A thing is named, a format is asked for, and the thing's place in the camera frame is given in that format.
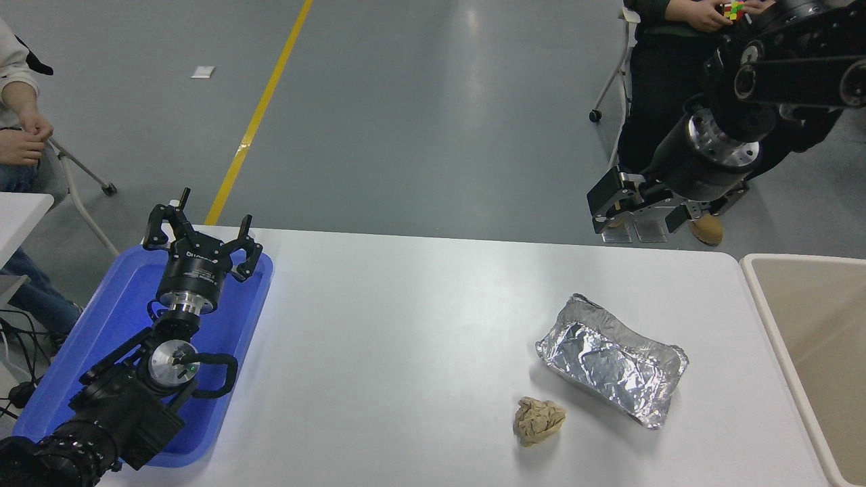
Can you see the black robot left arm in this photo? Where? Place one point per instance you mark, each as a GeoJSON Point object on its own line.
{"type": "Point", "coordinates": [128, 406]}

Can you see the metal floor plate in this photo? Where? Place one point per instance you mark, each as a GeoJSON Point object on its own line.
{"type": "Point", "coordinates": [649, 230]}
{"type": "Point", "coordinates": [619, 235]}

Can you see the crumpled tan paper ball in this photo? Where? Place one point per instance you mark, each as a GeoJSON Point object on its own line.
{"type": "Point", "coordinates": [538, 423]}

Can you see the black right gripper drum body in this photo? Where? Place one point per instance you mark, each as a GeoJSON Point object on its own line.
{"type": "Point", "coordinates": [697, 172]}

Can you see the person's right hand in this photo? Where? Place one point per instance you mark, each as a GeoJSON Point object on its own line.
{"type": "Point", "coordinates": [697, 15]}
{"type": "Point", "coordinates": [20, 149]}

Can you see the person's left hand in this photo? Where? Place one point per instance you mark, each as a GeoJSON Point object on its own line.
{"type": "Point", "coordinates": [758, 5]}
{"type": "Point", "coordinates": [35, 125]}

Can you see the white paper scrap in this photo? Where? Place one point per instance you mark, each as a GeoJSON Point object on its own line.
{"type": "Point", "coordinates": [203, 72]}

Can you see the person's left forearm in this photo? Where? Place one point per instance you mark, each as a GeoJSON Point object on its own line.
{"type": "Point", "coordinates": [20, 100]}

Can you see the yellow floor tape line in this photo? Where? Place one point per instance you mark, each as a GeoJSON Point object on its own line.
{"type": "Point", "coordinates": [260, 115]}

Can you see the blue plastic tray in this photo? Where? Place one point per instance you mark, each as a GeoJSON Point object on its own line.
{"type": "Point", "coordinates": [230, 325]}

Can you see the person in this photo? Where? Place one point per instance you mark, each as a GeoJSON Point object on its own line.
{"type": "Point", "coordinates": [663, 81]}
{"type": "Point", "coordinates": [10, 61]}

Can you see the silver foil tray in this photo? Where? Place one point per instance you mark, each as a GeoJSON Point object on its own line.
{"type": "Point", "coordinates": [609, 365]}

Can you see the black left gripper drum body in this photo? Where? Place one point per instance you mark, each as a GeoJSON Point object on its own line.
{"type": "Point", "coordinates": [195, 274]}

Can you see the grey wheeled chair frame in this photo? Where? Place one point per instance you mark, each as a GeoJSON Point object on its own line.
{"type": "Point", "coordinates": [81, 203]}

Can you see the white wheeled chair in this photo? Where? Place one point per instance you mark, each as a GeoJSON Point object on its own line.
{"type": "Point", "coordinates": [612, 81]}

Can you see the colourful puzzle cube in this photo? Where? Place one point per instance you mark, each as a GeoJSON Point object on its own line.
{"type": "Point", "coordinates": [732, 10]}

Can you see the white side table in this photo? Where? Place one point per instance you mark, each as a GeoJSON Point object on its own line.
{"type": "Point", "coordinates": [20, 220]}

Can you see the large pale bin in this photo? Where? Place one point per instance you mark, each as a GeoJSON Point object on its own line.
{"type": "Point", "coordinates": [812, 325]}

